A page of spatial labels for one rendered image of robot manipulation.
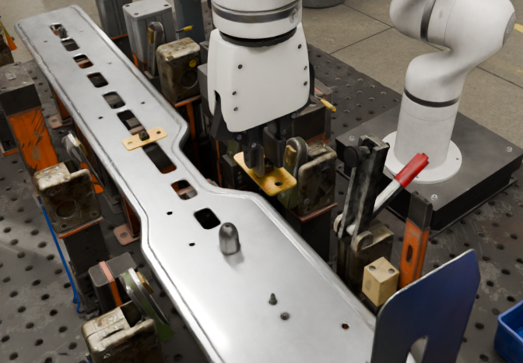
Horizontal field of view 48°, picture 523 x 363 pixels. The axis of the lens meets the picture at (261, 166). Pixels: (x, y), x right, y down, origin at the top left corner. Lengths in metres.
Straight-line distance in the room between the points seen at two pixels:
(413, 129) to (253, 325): 0.65
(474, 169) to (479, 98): 1.77
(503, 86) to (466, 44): 2.15
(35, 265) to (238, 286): 0.65
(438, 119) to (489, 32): 0.23
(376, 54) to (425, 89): 2.23
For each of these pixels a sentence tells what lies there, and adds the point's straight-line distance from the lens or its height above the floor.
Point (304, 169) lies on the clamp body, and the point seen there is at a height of 1.06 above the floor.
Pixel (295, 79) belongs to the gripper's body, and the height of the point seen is 1.37.
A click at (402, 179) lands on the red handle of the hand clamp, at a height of 1.13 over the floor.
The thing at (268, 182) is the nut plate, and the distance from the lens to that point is 0.66.
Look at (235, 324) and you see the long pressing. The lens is 0.84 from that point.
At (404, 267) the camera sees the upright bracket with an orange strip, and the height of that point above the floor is 1.07.
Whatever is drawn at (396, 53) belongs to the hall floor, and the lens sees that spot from 3.50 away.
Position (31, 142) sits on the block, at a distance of 1.45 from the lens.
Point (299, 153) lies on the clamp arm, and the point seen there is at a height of 1.10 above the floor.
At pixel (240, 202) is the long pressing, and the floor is 1.00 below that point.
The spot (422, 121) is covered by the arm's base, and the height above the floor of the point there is 0.94.
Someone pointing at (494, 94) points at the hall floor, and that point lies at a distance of 3.24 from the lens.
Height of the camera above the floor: 1.68
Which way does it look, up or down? 40 degrees down
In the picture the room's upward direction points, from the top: 3 degrees counter-clockwise
